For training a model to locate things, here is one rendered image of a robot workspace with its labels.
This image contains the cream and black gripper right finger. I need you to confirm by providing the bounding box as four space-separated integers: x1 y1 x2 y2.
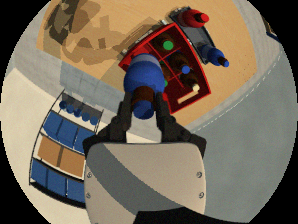
155 92 207 160

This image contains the brown bottle with cream cap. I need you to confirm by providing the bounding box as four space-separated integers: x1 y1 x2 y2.
178 68 199 91

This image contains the blue bottle with grey label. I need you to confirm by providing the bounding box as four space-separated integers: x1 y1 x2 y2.
123 53 165 120

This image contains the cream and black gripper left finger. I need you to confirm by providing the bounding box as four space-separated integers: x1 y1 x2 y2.
82 92 132 158

